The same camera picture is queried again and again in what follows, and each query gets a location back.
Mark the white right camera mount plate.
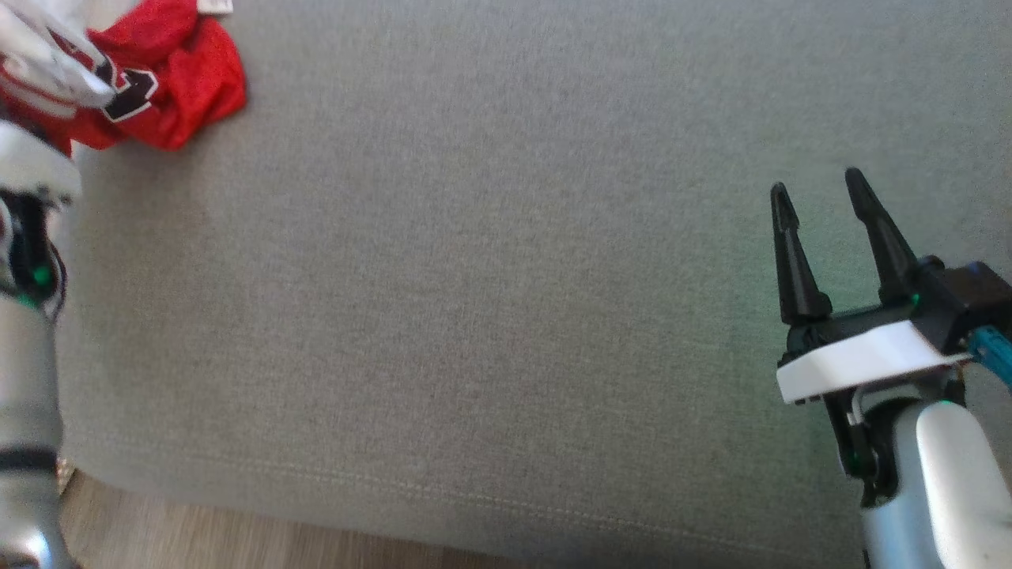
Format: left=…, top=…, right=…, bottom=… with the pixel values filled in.
left=777, top=320, right=972, bottom=405

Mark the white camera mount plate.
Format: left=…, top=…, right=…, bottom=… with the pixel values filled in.
left=777, top=320, right=972, bottom=405
left=0, top=122, right=84, bottom=208

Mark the white left camera mount plate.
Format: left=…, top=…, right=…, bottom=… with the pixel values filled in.
left=0, top=122, right=84, bottom=208

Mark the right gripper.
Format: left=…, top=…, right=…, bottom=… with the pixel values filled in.
left=770, top=167, right=923, bottom=367

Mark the right camera cable teal plug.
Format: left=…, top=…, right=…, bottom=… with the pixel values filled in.
left=966, top=326, right=1012, bottom=390

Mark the large grey sofa seat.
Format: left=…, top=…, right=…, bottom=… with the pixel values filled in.
left=47, top=0, right=1012, bottom=569

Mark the red shirt with white trim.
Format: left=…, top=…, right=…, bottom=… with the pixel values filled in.
left=0, top=0, right=247, bottom=155

